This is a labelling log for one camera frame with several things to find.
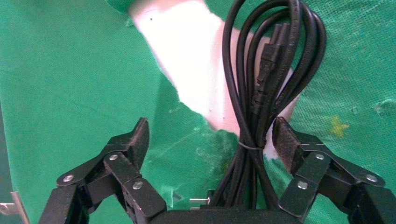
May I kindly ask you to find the black power cable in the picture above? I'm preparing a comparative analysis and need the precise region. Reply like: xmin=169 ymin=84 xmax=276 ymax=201
xmin=189 ymin=0 xmax=328 ymax=211

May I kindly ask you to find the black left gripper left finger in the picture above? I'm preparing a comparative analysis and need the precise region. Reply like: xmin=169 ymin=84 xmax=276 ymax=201
xmin=38 ymin=117 xmax=168 ymax=224

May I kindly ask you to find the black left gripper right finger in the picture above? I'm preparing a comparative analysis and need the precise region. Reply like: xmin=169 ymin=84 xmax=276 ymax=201
xmin=272 ymin=116 xmax=396 ymax=224

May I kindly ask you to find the metal table clip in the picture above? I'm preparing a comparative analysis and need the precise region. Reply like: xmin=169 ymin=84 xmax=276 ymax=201
xmin=0 ymin=191 xmax=31 ymax=224

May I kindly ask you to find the torn green tablecloth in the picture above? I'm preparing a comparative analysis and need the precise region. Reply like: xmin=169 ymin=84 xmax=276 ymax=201
xmin=0 ymin=0 xmax=396 ymax=224

